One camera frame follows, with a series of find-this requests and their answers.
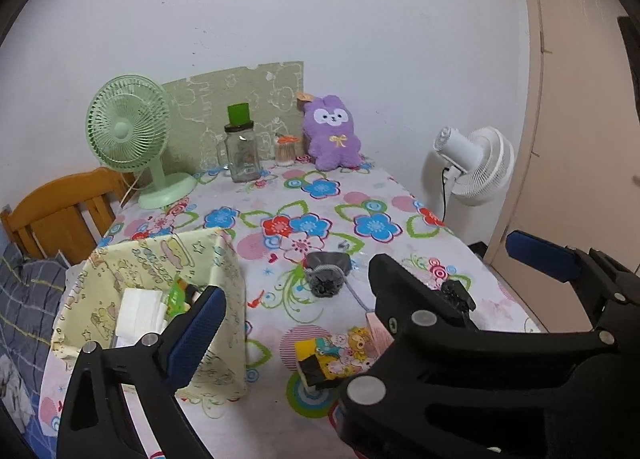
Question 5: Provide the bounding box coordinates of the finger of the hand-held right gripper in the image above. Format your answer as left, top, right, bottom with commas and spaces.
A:
338, 253, 640, 459
505, 230, 640, 340

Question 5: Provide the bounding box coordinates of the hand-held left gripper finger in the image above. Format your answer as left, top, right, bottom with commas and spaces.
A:
56, 283, 227, 459

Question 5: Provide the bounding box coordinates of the grey drawstring pouch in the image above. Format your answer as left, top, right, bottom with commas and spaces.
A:
305, 251, 373, 312

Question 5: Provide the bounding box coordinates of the yellow printed storage box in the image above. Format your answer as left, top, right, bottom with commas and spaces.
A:
51, 228, 249, 402

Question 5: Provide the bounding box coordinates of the green packet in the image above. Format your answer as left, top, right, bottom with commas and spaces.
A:
167, 284, 188, 317

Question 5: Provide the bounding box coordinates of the white tissue pack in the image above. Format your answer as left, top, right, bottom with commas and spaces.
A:
116, 288, 168, 340

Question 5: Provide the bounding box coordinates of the white fan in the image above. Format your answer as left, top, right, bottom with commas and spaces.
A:
432, 126, 516, 207

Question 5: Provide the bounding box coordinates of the beige door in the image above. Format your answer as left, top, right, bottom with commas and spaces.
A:
487, 0, 640, 335

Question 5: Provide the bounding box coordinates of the purple plush toy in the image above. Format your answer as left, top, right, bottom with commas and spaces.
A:
296, 92, 363, 172

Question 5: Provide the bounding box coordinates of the cotton swab container orange lid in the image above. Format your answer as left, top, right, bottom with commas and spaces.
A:
274, 133, 301, 167

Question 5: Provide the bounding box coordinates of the blue plaid bedding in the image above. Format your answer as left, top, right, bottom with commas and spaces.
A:
0, 241, 71, 435

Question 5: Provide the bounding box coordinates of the green desk fan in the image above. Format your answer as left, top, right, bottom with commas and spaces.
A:
86, 74, 198, 210

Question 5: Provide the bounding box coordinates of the green plastic cup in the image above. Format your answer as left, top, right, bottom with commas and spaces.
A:
227, 102, 252, 127

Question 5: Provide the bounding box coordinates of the black fan cable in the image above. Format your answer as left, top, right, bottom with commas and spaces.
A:
440, 166, 451, 222

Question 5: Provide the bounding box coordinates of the beige fan cable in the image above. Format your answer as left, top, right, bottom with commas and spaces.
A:
120, 172, 141, 205

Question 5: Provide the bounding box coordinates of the glass jar with handle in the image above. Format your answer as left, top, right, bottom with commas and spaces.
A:
215, 123, 263, 183

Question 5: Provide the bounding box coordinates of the green patterned wall sheet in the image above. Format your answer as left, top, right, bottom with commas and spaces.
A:
160, 59, 306, 175

